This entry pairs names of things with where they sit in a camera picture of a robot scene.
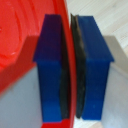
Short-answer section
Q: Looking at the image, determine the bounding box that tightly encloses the blue padded gripper left finger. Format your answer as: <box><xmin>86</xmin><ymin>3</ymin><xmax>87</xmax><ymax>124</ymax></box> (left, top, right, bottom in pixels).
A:
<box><xmin>0</xmin><ymin>13</ymin><xmax>72</xmax><ymax>128</ymax></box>

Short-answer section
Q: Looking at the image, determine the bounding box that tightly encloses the blue padded gripper right finger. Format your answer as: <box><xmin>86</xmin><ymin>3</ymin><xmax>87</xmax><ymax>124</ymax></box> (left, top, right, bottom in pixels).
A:
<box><xmin>69</xmin><ymin>14</ymin><xmax>128</xmax><ymax>128</ymax></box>

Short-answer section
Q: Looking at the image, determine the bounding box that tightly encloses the orange-red plastic bowl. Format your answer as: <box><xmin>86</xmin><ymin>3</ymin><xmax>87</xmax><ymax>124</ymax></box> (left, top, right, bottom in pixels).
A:
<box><xmin>0</xmin><ymin>0</ymin><xmax>78</xmax><ymax>128</ymax></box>

